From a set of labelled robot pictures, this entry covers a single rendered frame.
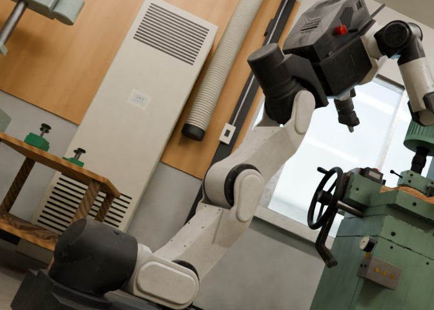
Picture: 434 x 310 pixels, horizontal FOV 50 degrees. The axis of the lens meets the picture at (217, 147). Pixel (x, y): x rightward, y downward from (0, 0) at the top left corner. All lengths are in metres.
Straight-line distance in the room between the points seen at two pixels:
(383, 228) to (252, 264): 1.51
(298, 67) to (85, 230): 0.83
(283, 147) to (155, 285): 0.59
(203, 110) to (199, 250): 1.83
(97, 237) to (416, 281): 1.22
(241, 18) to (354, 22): 1.74
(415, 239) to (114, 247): 1.17
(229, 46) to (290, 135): 1.84
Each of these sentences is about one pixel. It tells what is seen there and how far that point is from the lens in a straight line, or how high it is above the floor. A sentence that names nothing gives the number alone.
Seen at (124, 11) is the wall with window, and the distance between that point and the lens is 3.53.
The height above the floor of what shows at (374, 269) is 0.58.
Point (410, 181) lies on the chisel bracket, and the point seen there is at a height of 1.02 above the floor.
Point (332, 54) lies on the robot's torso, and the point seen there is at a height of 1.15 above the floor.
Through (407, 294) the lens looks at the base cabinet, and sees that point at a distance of 1.94.
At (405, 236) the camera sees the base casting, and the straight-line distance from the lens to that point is 1.93.
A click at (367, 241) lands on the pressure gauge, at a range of 1.79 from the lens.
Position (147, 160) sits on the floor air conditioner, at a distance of 2.90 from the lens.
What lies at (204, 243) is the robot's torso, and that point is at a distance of 1.38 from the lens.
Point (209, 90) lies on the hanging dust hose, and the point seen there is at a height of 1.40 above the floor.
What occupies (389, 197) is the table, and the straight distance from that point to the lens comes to 1.93.
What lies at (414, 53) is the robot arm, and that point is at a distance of 1.69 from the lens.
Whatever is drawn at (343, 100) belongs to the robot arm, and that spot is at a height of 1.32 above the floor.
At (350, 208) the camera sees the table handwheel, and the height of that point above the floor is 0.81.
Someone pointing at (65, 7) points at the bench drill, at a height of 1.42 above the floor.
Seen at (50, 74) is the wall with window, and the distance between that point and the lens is 3.40.
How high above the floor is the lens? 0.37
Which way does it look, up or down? 13 degrees up
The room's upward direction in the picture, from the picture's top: 24 degrees clockwise
